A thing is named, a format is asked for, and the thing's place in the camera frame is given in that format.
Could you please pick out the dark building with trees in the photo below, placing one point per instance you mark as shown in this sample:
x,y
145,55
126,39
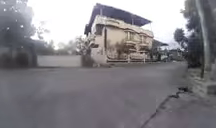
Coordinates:
x,y
14,36

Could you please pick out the dark trees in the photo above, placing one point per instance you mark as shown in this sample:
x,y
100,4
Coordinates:
x,y
192,40

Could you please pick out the grey asphalt road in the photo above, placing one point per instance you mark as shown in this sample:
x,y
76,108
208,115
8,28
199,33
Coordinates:
x,y
82,96

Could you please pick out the pale boundary wall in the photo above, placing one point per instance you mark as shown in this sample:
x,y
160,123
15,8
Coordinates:
x,y
58,61

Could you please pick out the tree trunk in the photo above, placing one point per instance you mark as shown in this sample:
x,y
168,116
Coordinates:
x,y
205,40

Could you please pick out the beige multi-storey building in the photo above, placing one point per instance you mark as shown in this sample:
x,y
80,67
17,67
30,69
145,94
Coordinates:
x,y
119,36

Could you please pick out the grey concrete roadside strip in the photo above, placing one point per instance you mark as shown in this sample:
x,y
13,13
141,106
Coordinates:
x,y
189,111

